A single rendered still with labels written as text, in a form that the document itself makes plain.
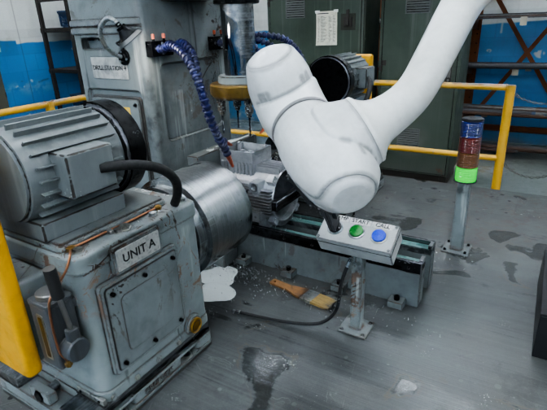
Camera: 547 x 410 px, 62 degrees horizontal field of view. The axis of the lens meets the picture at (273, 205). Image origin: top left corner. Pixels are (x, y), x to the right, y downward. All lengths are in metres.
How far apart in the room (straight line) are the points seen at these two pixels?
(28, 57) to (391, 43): 4.58
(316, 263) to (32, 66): 5.97
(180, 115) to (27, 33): 5.57
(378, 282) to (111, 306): 0.69
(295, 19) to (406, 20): 1.06
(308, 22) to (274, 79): 3.99
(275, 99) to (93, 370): 0.57
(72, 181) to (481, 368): 0.88
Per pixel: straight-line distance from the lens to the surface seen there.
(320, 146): 0.58
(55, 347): 0.85
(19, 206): 0.83
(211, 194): 1.06
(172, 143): 1.40
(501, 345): 1.18
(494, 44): 6.13
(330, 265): 1.28
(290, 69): 0.68
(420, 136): 4.41
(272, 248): 1.36
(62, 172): 0.79
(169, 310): 0.96
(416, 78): 0.66
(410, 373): 1.05
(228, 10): 1.30
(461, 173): 1.44
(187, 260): 0.98
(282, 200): 1.27
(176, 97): 1.42
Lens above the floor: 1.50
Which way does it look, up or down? 22 degrees down
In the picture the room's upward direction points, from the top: 2 degrees counter-clockwise
